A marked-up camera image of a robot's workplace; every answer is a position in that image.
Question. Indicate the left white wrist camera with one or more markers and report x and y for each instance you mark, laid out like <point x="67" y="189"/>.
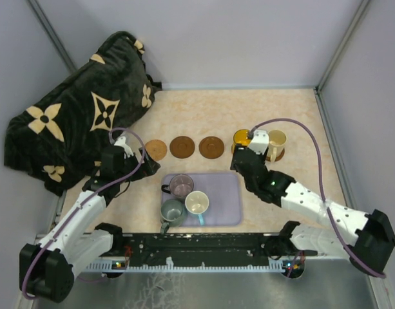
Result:
<point x="123" y="142"/>

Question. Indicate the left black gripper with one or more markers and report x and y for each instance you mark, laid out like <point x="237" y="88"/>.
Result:
<point x="148" y="167"/>

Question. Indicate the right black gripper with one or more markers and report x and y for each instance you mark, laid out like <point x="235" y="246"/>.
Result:
<point x="239" y="147"/>

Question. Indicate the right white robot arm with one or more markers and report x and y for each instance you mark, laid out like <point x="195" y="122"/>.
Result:
<point x="365" y="239"/>

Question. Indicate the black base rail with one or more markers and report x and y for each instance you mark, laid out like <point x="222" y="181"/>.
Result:
<point x="210" y="250"/>

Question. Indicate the dark wooden coaster top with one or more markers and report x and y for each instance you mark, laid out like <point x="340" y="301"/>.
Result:
<point x="211" y="147"/>

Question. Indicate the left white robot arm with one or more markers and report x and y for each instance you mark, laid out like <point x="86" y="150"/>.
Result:
<point x="49" y="269"/>

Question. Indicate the cream yellow mug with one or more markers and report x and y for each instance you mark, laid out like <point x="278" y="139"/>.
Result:
<point x="277" y="137"/>

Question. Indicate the woven rattan coaster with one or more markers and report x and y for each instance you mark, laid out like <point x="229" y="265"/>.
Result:
<point x="156" y="149"/>

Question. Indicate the black floral plush blanket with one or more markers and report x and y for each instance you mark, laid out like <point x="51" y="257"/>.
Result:
<point x="59" y="139"/>

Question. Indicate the grey green mug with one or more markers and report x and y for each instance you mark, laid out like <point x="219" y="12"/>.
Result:
<point x="172" y="214"/>

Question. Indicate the yellow glass mug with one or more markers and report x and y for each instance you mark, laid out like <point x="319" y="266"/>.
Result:
<point x="240" y="137"/>

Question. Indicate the purple glass mug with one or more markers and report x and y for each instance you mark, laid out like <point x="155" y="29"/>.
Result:
<point x="180" y="186"/>

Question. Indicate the lavender plastic tray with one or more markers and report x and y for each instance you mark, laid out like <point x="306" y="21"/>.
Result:
<point x="224" y="194"/>

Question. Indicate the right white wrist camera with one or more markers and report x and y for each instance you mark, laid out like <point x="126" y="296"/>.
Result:
<point x="259" y="142"/>

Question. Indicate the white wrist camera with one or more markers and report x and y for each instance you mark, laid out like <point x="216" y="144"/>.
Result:
<point x="259" y="142"/>
<point x="123" y="142"/>

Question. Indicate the dark wooden coaster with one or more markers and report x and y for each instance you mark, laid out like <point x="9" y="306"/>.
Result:
<point x="182" y="147"/>
<point x="275" y="153"/>
<point x="211" y="147"/>

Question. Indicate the white mug blue handle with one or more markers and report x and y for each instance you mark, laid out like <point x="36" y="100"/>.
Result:
<point x="197" y="203"/>

